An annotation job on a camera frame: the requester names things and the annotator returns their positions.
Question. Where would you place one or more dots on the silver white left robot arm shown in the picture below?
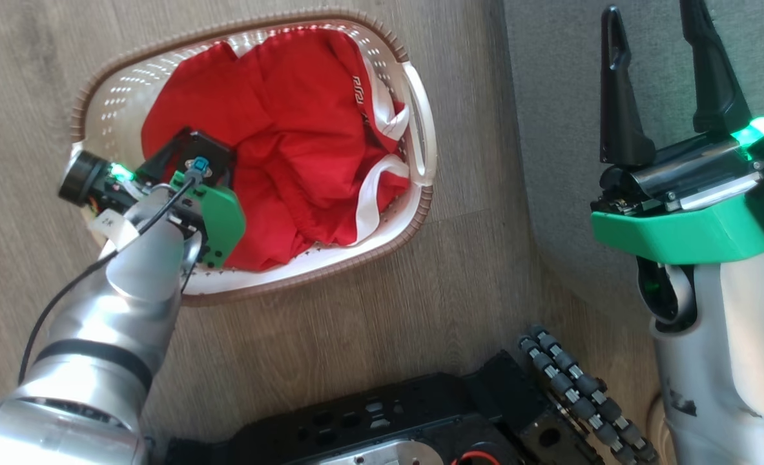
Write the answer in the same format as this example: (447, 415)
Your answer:
(110, 323)

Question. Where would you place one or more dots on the grey fabric sofa seat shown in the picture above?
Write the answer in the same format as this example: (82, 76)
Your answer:
(562, 129)

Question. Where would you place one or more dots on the white paper tag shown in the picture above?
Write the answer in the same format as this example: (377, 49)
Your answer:
(112, 225)

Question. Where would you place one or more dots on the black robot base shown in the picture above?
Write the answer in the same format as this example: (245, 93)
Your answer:
(382, 420)

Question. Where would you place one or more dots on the red clothing with white trim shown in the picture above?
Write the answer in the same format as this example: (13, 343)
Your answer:
(304, 129)

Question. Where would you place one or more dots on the left gripper green bracket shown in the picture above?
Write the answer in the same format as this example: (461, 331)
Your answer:
(221, 216)

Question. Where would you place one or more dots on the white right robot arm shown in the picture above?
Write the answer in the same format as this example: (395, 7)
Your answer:
(730, 361)

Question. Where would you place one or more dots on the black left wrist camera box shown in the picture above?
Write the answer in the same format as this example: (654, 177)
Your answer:
(188, 147)

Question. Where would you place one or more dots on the white laundry basket brown rim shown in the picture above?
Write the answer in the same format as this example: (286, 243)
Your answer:
(117, 110)

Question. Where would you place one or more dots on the right gripper green bracket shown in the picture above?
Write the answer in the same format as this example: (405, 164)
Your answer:
(685, 223)

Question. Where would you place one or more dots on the black roller omni wheel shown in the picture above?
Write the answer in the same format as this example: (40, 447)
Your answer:
(578, 387)

